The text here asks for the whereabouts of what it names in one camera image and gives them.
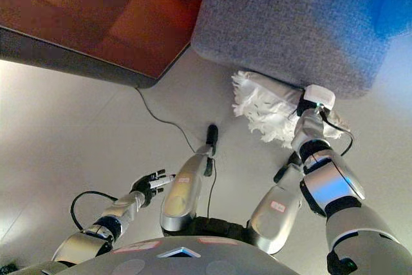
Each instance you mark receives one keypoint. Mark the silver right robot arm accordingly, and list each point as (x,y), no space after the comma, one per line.
(334,178)

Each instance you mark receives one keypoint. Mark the brown wooden desk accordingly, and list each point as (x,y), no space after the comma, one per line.
(96,14)

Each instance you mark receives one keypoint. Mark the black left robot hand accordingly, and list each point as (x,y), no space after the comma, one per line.
(145,186)

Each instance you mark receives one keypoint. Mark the silver right robot leg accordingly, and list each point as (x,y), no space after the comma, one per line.
(277,214)

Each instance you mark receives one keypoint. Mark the white fringed throw pillow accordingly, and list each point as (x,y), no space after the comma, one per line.
(267,110)

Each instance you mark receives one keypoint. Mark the silver robot leg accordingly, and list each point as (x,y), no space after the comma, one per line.
(277,214)
(183,191)

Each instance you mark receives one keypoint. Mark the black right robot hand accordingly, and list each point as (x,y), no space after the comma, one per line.
(318,96)

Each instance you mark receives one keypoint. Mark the grey fabric armchair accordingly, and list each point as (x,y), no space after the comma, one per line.
(289,24)

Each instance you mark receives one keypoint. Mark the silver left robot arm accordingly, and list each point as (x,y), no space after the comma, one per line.
(116,214)

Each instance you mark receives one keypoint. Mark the grey robot torso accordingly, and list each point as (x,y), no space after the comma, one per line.
(161,259)

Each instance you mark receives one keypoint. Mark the silver left robot leg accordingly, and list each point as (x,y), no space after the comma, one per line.
(183,191)

